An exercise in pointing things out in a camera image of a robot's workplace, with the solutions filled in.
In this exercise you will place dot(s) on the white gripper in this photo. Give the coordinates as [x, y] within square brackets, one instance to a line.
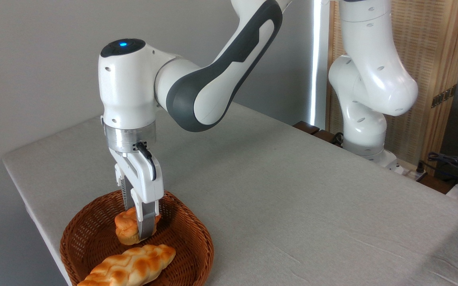
[145, 182]

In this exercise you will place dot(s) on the round golden bread roll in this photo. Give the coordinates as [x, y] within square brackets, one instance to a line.
[125, 228]

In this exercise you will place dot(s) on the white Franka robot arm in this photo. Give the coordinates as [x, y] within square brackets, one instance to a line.
[209, 91]

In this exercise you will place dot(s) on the long braided bread loaf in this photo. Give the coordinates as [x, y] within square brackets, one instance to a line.
[133, 266]

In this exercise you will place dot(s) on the brown wicker basket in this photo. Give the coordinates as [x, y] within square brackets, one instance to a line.
[94, 242]

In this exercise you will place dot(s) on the grey tablecloth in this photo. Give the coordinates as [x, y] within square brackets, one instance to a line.
[292, 198]

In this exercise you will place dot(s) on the dark brown wooden block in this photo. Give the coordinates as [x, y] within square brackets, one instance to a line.
[305, 127]
[324, 136]

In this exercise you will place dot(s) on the bright white light strip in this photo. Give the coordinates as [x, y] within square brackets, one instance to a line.
[316, 59]

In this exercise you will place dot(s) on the white power strip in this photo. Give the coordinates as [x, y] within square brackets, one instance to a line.
[410, 171]

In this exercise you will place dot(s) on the dark metal screen hinge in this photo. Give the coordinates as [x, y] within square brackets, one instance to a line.
[443, 96]

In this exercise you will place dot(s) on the bamboo wooden folding screen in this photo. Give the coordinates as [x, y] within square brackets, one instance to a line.
[431, 39]

